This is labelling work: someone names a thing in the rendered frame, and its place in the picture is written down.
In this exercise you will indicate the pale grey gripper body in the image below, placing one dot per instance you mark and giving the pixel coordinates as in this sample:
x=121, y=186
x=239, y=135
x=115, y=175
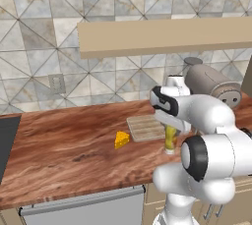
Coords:
x=170, y=120

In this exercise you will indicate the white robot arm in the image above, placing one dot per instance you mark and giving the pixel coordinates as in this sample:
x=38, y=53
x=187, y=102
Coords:
x=213, y=121

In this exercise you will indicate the yellow condiment bottle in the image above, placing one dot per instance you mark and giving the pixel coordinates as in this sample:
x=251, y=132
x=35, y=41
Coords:
x=170, y=142

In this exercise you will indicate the pale wooden cutting board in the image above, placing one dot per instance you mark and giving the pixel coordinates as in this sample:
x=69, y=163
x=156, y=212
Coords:
x=146, y=128

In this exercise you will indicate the yellow cheese wedge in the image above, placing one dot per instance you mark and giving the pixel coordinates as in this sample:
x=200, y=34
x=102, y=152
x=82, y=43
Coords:
x=121, y=140

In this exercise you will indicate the beige drawer front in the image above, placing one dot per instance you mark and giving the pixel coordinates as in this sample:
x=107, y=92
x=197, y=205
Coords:
x=154, y=193

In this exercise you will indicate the grey-brown cabinet side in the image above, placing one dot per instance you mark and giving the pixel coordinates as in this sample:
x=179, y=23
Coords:
x=247, y=76

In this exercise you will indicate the beige cupboard door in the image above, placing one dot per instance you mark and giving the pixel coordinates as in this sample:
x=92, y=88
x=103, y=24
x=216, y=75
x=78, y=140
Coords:
x=236, y=212

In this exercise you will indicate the grey dishwasher door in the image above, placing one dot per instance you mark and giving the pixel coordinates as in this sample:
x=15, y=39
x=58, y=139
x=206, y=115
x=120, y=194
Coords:
x=88, y=212

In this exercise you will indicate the black hob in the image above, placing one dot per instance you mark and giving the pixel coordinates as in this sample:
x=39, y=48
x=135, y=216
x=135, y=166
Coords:
x=7, y=140

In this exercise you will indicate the beige wall shelf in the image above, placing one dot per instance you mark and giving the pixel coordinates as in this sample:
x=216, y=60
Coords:
x=164, y=37

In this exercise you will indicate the grey wall socket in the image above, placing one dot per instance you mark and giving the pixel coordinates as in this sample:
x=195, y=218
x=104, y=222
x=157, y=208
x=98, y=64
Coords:
x=57, y=84

